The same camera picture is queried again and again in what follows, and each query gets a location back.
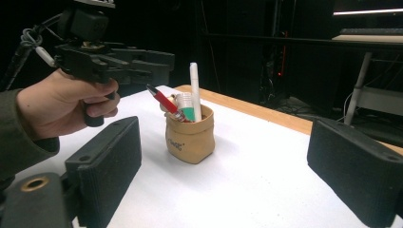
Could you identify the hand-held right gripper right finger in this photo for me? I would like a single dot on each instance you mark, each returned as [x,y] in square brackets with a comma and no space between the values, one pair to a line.
[358,171]

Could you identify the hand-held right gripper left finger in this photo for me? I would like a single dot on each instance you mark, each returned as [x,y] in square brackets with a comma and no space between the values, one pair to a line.
[107,164]

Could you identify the red pen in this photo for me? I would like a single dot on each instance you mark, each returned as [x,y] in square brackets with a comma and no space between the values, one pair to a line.
[164,101]

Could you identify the white pen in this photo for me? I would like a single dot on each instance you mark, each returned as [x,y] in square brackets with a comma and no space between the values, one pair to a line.
[195,88]

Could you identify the tan pen holder with bear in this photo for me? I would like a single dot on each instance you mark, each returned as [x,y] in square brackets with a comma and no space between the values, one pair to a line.
[190,142]

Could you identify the black computer tower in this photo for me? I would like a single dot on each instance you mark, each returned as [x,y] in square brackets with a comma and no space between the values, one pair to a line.
[275,63]

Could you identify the black keyboard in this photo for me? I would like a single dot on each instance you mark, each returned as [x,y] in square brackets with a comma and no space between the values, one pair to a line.
[374,31]

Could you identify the white metal desk frame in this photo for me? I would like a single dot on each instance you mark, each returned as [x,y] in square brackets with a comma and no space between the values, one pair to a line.
[358,88]

